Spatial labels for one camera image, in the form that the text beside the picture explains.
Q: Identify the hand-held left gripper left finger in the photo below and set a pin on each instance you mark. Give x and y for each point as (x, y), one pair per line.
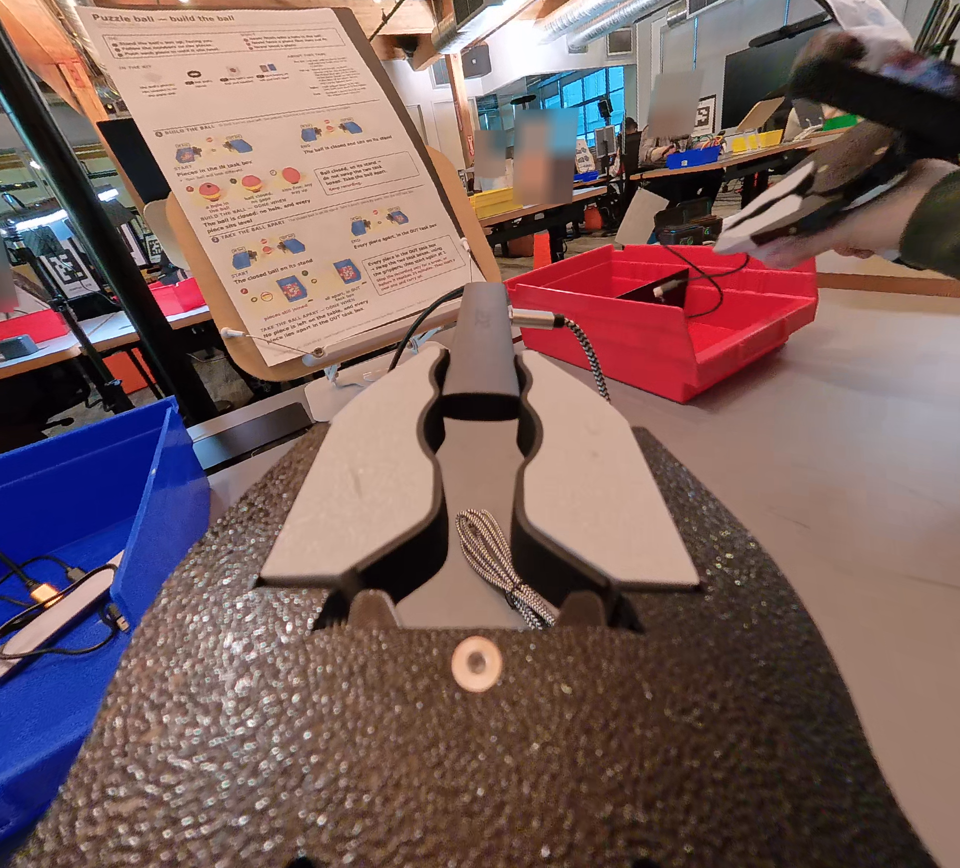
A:
(360, 493)

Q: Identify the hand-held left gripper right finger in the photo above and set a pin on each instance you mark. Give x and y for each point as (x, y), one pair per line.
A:
(600, 501)

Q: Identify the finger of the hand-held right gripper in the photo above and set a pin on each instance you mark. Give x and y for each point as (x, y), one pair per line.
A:
(780, 253)
(772, 205)

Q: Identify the red plastic bin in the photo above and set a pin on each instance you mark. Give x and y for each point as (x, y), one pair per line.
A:
(622, 351)
(30, 324)
(176, 297)

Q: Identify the dark grey usb hub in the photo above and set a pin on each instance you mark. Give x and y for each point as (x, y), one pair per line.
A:
(480, 351)

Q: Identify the blue plastic bin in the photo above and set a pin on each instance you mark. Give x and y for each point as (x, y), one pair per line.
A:
(75, 478)
(694, 157)

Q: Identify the silver usb hub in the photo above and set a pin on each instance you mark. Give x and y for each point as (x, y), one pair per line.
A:
(67, 613)

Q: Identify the person's right hand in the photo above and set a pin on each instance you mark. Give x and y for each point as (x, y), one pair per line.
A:
(885, 223)

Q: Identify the wooden office desk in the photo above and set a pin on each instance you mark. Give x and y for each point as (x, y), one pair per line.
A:
(795, 150)
(135, 328)
(555, 205)

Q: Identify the small green bin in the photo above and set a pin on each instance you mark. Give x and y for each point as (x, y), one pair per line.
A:
(840, 122)

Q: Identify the yellow plastic bin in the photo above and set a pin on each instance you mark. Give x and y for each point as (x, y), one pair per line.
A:
(757, 141)
(495, 202)

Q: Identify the black charger device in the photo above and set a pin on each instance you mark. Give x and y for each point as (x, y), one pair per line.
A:
(686, 227)

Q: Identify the open cardboard box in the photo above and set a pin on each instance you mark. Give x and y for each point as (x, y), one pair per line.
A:
(761, 112)

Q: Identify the large black screen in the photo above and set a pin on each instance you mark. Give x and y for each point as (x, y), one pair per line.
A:
(757, 81)

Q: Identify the black flat table panel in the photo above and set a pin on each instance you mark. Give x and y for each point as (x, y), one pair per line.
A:
(247, 433)

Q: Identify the grey card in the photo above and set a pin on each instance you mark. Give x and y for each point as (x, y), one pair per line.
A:
(641, 216)

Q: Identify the black bin divider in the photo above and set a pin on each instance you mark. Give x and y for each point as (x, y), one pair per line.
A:
(637, 292)

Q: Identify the orange traffic cone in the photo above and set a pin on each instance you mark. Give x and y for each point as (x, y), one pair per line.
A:
(541, 252)

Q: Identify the instruction sheet on stand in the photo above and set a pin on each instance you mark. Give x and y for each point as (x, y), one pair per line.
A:
(465, 223)

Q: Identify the printed instruction sheet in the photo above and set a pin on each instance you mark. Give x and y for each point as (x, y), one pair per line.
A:
(285, 193)

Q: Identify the printed marker board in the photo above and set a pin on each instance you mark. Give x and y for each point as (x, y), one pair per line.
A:
(66, 264)
(154, 247)

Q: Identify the small grey box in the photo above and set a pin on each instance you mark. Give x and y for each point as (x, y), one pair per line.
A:
(15, 348)

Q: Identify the black metal pole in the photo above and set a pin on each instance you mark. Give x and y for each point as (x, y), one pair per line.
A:
(90, 208)

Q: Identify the black rectangular board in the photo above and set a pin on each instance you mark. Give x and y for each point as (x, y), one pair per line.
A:
(131, 160)

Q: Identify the black wall speaker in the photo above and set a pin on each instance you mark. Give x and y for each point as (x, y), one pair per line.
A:
(476, 61)

